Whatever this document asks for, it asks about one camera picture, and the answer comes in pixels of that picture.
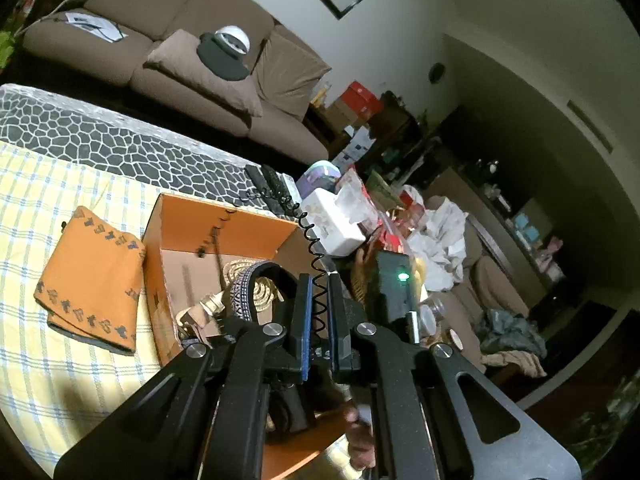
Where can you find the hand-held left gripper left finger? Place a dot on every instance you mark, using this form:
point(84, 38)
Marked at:
point(307, 325)

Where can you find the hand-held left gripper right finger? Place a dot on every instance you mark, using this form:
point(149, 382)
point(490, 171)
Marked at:
point(334, 355)

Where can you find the studded grey band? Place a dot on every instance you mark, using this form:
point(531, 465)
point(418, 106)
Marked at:
point(241, 296)

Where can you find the orange cardboard box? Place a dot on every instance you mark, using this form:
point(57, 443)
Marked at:
point(200, 220)

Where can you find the orange patterned cloth pouch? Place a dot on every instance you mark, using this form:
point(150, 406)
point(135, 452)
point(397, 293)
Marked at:
point(90, 280)

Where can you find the person's right hand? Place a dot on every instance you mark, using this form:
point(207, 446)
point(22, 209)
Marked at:
point(361, 435)

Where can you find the glass jar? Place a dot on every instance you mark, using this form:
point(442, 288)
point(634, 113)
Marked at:
point(431, 315)

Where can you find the gold woven coaster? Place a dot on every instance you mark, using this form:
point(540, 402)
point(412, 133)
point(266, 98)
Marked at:
point(265, 294)

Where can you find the crumpled white paper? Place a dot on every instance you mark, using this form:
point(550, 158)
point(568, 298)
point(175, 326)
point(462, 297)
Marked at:
point(440, 240)

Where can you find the white tissue box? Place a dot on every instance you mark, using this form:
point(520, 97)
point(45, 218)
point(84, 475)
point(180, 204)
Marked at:
point(330, 225)

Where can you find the clear plastic package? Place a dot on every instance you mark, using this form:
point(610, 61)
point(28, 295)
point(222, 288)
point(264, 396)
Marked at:
point(357, 200)

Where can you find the cream and gold trinket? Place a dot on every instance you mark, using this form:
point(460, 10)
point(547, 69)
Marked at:
point(207, 307)

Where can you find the grey-green cloth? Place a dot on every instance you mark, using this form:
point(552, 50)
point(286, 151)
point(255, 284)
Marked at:
point(510, 332)

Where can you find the purple round container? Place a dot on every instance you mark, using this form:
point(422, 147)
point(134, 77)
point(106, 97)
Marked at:
point(320, 175)

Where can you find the white and blue carton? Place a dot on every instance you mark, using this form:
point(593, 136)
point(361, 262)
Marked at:
point(352, 150)

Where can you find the beige cloth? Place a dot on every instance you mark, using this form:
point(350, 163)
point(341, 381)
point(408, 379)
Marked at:
point(520, 362)

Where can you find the black remote control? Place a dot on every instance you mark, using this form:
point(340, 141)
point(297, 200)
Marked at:
point(256, 182)
point(274, 180)

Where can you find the red box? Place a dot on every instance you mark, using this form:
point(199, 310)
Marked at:
point(362, 100)

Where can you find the upright brown pillow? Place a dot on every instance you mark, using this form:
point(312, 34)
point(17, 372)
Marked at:
point(290, 75)

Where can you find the flat brown pillow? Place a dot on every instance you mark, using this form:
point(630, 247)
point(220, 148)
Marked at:
point(200, 80)

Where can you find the black pad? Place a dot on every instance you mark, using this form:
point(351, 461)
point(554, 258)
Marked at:
point(220, 62)

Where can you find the grey pebble-patterned cloth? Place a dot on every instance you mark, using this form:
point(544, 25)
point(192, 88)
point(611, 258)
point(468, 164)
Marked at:
point(100, 135)

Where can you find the yellow plaid tablecloth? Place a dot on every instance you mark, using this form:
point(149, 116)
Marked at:
point(30, 260)

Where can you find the white round device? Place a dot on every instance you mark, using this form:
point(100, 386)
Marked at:
point(230, 35)

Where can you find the brown sofa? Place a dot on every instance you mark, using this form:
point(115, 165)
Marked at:
point(165, 5)

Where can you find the papers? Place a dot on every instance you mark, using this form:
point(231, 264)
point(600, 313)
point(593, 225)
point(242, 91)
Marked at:
point(95, 22)

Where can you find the green bag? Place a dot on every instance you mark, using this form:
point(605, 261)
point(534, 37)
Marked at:
point(5, 47)

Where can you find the round dark wall clock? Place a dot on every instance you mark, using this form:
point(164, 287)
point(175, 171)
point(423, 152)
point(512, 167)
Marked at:
point(436, 72)

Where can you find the wall air vent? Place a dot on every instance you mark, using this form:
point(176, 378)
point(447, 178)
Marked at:
point(590, 125)

